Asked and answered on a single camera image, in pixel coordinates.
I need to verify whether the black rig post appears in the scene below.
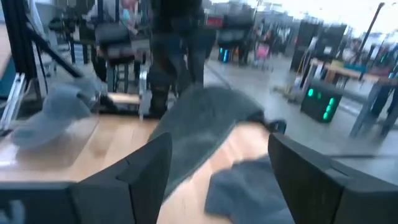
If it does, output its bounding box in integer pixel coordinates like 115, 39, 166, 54
1, 0, 84, 82

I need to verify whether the aluminium extrusion rail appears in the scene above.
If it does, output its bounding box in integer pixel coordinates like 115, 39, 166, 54
0, 72, 28, 132

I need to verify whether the dark green baseball cap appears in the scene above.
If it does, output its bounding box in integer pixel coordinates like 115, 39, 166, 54
148, 85, 287, 200

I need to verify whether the black box with green lights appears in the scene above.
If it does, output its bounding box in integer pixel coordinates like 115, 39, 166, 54
299, 80, 343, 124

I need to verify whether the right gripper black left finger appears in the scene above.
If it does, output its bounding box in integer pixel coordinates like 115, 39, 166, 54
69, 132, 173, 224

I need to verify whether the black chair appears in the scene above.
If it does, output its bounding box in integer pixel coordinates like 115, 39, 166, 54
94, 21, 141, 94

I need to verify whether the black cart with screen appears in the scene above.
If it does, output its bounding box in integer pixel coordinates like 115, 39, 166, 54
216, 12, 255, 50

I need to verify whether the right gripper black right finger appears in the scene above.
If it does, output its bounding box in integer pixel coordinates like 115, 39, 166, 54
267, 133, 351, 224

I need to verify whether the black slanted pole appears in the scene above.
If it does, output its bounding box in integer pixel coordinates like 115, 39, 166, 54
356, 2, 386, 82

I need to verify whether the blue-grey cloth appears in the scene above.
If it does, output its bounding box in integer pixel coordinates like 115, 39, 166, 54
204, 157, 296, 224

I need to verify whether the light grey baseball cap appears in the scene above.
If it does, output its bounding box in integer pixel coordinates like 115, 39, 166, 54
11, 77, 102, 151

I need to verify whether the wooden table with grey legs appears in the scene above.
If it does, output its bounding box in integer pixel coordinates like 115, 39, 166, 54
306, 57, 398, 139

